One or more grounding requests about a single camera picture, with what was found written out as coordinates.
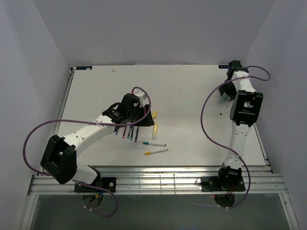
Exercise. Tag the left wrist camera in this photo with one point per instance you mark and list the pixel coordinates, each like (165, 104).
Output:
(133, 100)

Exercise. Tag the aluminium frame rail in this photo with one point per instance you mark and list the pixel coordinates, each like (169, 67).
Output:
(164, 181)

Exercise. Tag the red pen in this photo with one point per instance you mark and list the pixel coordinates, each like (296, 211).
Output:
(124, 132)

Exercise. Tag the blue corner label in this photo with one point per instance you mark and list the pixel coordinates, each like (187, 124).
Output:
(84, 68)
(223, 66)

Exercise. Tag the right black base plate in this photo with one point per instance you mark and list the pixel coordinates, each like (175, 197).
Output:
(212, 184)

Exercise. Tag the dark green marker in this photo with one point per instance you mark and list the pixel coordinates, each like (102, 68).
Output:
(225, 112)

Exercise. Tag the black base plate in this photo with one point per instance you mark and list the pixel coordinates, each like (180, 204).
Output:
(108, 183)
(212, 184)

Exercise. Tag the green pen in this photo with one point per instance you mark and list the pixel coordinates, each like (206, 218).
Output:
(129, 131)

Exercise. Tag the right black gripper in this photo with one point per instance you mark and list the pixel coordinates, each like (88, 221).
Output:
(223, 88)

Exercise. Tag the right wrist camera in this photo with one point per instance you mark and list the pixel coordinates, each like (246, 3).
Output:
(233, 66)

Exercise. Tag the left blue corner label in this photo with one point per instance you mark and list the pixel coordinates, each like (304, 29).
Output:
(84, 68)

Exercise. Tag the right blue corner label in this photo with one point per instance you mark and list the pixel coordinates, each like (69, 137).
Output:
(223, 66)

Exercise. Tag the purple pen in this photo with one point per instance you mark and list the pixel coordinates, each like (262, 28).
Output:
(136, 136)

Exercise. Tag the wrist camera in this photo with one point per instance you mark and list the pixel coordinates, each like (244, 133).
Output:
(133, 100)
(233, 66)

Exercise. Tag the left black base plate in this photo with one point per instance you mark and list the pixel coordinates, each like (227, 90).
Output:
(108, 183)

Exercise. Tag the yellow highlighter body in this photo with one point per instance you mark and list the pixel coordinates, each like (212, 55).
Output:
(155, 131)

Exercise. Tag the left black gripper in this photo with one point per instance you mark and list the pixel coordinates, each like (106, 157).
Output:
(147, 121)

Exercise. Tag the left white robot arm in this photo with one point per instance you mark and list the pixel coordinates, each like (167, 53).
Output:
(61, 153)

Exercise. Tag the green capped white marker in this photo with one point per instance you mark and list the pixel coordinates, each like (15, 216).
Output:
(154, 144)

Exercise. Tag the yellow capped white marker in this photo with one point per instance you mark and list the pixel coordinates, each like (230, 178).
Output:
(155, 152)

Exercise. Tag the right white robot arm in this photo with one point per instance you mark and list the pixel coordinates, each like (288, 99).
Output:
(243, 114)

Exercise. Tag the light green marker cap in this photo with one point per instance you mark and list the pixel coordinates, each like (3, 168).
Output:
(222, 100)

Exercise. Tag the dark blue pen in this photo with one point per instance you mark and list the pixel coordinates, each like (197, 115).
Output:
(131, 132)

